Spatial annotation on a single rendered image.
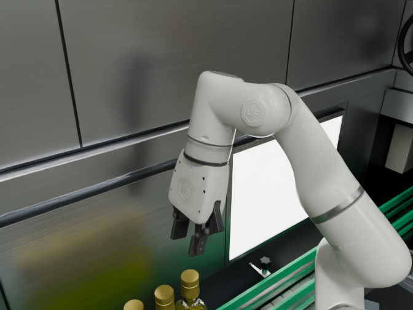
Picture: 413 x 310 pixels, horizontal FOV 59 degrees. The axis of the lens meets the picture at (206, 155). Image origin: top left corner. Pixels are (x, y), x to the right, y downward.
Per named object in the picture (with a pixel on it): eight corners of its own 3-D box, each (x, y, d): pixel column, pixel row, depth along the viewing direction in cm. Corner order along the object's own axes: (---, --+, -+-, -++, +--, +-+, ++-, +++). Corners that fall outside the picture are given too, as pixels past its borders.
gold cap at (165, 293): (168, 298, 69) (167, 280, 67) (178, 310, 67) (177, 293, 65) (152, 307, 67) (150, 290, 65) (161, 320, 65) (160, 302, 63)
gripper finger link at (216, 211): (203, 182, 60) (189, 203, 63) (227, 221, 56) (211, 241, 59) (209, 181, 60) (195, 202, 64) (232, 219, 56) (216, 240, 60)
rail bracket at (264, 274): (253, 282, 104) (256, 245, 98) (270, 297, 100) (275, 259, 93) (243, 288, 102) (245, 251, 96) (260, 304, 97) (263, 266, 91)
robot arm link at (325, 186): (308, 230, 51) (218, 109, 53) (321, 202, 62) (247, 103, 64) (362, 200, 47) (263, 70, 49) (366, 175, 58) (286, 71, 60)
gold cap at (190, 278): (192, 282, 73) (192, 266, 71) (203, 293, 70) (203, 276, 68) (177, 291, 71) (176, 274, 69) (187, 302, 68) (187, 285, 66)
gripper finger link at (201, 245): (194, 221, 60) (186, 255, 62) (206, 230, 58) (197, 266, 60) (209, 218, 62) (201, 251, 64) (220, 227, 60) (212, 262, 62)
